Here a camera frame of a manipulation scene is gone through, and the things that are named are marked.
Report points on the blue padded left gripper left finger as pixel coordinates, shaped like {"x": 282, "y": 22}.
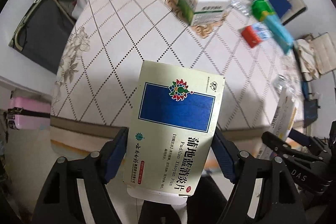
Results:
{"x": 115, "y": 153}

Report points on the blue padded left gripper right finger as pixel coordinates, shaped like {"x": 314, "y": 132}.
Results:
{"x": 225, "y": 153}

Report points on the white striped medicine box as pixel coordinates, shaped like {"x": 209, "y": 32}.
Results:
{"x": 283, "y": 118}

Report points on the cream blue medicine box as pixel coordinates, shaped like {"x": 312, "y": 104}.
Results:
{"x": 173, "y": 122}

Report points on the red blue small packet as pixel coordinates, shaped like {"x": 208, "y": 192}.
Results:
{"x": 256, "y": 33}

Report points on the green cyan rice bag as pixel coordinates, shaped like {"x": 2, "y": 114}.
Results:
{"x": 263, "y": 11}

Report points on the long silver blister strip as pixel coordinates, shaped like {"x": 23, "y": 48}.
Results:
{"x": 237, "y": 2}

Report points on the white green box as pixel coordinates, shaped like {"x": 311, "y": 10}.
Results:
{"x": 200, "y": 12}

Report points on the pink case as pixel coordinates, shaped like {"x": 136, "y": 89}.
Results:
{"x": 28, "y": 114}

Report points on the cream cloth on chair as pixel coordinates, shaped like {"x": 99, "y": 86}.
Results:
{"x": 307, "y": 61}

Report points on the white padded chair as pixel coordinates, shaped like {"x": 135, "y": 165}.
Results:
{"x": 324, "y": 50}

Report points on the dark grey suitcase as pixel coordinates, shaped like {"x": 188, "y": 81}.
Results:
{"x": 42, "y": 34}

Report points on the floral diamond pattern tablecloth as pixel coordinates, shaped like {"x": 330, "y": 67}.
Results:
{"x": 97, "y": 77}

